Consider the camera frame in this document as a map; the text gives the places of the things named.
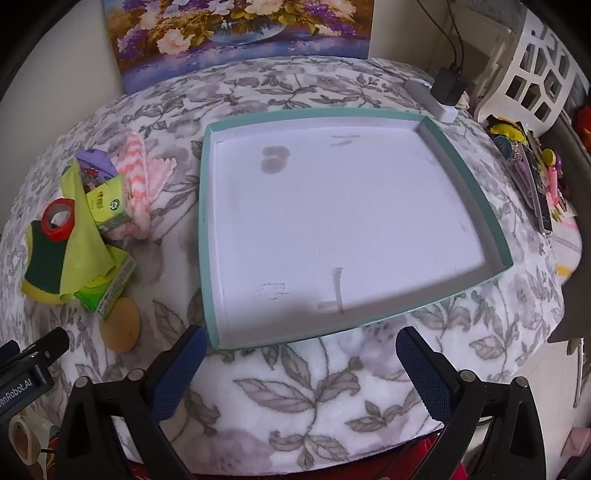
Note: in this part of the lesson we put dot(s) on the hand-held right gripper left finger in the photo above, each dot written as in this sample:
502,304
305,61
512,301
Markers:
178,369

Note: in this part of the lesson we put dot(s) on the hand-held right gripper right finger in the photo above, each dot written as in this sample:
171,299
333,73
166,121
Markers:
425,374

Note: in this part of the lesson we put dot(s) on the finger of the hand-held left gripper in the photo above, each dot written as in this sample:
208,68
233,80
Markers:
48,345

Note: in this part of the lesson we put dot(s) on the yellow green scouring sponge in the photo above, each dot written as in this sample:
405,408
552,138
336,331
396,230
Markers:
44,263

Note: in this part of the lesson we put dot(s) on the green tissue pack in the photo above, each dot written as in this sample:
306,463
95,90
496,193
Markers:
113,286
108,201

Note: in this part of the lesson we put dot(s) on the yellow-green cloth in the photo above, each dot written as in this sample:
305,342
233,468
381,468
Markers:
83,240

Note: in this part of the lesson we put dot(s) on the red tape roll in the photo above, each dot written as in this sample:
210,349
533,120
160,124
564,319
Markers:
60,234

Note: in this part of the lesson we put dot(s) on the pink white striped fluffy sock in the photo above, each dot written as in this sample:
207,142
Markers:
134,194

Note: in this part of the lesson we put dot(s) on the teal shallow cardboard box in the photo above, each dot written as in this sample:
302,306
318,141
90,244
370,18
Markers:
346,207

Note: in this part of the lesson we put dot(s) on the purple cartoon packet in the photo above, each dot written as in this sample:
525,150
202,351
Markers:
92,159

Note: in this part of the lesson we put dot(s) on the pale pink cloth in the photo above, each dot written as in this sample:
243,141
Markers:
159,173

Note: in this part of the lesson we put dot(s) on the beige tape roll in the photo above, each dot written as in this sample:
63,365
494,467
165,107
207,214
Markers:
27,454

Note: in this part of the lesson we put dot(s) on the red patterned mat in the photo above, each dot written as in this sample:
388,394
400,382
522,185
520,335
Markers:
422,461

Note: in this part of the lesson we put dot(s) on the grey floral fleece blanket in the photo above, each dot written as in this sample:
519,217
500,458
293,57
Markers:
300,392

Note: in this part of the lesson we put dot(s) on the metal furniture leg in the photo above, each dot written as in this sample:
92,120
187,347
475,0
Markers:
577,374

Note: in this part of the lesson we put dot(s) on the black remote control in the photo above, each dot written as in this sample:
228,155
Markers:
540,194

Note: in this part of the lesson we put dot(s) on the colourful stationery pile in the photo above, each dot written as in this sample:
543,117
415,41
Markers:
508,147

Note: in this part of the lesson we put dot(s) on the white power strip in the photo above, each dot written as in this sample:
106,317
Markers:
443,113

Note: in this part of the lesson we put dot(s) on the black charger adapter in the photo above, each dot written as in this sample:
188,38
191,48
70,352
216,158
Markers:
450,87

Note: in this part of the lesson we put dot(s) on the red plastic object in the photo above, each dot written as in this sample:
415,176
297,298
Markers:
582,127

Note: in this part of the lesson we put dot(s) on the floral painting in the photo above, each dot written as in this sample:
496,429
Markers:
231,37

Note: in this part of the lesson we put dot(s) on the white lattice basket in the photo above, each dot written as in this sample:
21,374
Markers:
508,34

